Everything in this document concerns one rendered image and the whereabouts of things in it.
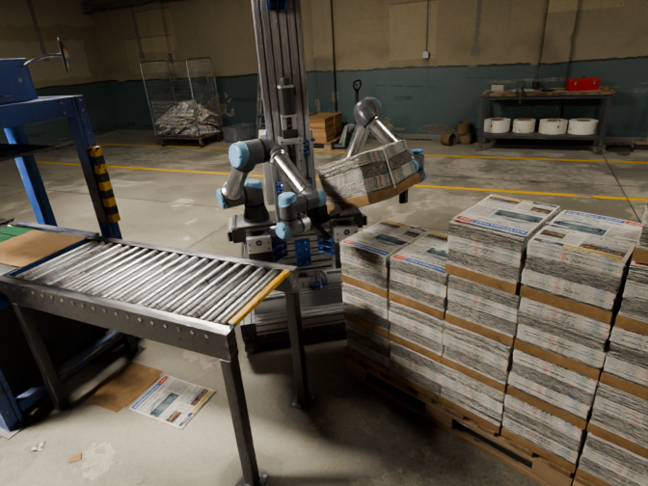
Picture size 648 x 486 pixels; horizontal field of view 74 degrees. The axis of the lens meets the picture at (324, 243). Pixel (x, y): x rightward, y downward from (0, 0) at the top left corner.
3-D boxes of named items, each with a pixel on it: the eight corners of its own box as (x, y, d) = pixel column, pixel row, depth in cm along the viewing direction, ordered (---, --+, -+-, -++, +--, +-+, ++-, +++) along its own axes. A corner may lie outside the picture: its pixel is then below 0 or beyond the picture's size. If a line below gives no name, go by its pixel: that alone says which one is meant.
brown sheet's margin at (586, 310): (554, 257, 181) (556, 249, 179) (636, 279, 162) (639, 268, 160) (518, 295, 156) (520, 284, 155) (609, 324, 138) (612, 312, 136)
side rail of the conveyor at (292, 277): (300, 288, 202) (297, 265, 197) (294, 294, 198) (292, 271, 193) (98, 253, 255) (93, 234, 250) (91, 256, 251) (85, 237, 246)
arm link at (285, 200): (296, 188, 188) (298, 211, 193) (274, 194, 183) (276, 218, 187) (306, 192, 182) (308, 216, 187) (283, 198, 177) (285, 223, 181)
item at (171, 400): (216, 391, 240) (216, 390, 239) (181, 429, 216) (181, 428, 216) (165, 375, 254) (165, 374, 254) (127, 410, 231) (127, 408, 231)
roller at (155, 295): (213, 266, 214) (211, 256, 212) (142, 317, 175) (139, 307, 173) (204, 264, 216) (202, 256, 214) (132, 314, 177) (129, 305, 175)
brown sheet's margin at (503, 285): (485, 241, 200) (486, 232, 198) (552, 257, 181) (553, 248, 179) (444, 272, 176) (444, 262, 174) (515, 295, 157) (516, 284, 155)
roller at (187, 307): (241, 272, 208) (247, 268, 205) (174, 327, 169) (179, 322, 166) (234, 264, 207) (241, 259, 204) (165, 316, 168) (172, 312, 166)
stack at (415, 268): (385, 340, 271) (384, 217, 237) (595, 439, 196) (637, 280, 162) (344, 373, 246) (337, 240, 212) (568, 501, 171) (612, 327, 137)
